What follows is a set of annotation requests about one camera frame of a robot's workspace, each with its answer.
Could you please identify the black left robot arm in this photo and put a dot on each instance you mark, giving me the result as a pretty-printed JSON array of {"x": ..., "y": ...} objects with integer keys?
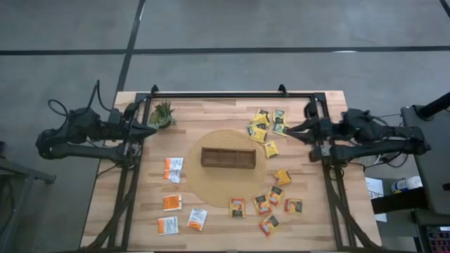
[{"x": 81, "y": 152}]

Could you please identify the dark wooden tea box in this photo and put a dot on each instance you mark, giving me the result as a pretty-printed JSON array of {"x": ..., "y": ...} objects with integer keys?
[{"x": 218, "y": 158}]

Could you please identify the white plastic bottle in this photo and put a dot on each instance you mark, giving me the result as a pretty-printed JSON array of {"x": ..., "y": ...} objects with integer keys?
[{"x": 408, "y": 184}]

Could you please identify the potted green succulent plant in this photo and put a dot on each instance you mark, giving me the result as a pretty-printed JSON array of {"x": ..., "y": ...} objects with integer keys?
[{"x": 161, "y": 114}]

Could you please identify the orange and white tea packet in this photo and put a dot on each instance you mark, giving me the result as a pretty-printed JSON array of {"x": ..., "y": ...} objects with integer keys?
[
  {"x": 173, "y": 176},
  {"x": 174, "y": 163},
  {"x": 168, "y": 225},
  {"x": 197, "y": 219},
  {"x": 172, "y": 202}
]

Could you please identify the black aluminium rig frame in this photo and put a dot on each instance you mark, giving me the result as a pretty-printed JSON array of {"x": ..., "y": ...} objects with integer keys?
[{"x": 228, "y": 95}]

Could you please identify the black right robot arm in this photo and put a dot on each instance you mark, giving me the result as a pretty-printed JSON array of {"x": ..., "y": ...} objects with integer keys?
[{"x": 379, "y": 151}]

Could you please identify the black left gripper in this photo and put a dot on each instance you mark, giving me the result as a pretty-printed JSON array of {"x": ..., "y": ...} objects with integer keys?
[{"x": 117, "y": 130}]

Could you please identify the plain golden orange tea packet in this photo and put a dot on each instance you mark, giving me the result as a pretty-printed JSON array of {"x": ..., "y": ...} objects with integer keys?
[{"x": 282, "y": 177}]

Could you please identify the keyboard with coloured keys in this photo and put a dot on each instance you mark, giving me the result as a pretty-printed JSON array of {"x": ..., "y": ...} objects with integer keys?
[{"x": 438, "y": 240}]

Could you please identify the black pole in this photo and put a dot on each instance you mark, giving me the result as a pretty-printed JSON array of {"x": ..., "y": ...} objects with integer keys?
[{"x": 434, "y": 105}]

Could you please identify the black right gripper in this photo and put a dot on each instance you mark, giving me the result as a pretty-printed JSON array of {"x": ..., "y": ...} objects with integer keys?
[{"x": 328, "y": 131}]

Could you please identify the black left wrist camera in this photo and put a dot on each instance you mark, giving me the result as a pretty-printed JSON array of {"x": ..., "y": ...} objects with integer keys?
[{"x": 129, "y": 110}]

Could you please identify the white paper sheet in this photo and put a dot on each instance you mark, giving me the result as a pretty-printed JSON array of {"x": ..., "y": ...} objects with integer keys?
[{"x": 374, "y": 188}]

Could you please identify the grey equipment cart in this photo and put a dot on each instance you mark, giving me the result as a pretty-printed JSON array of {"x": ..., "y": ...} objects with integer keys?
[{"x": 432, "y": 158}]

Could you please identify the round woven beige placemat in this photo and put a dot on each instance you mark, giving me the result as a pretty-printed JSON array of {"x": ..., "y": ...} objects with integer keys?
[{"x": 225, "y": 186}]

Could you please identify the grey metal stand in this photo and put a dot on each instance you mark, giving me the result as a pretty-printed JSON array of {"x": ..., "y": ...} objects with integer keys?
[{"x": 21, "y": 175}]

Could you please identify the black slanted bar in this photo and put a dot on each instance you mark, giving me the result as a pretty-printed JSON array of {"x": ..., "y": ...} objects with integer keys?
[{"x": 397, "y": 201}]

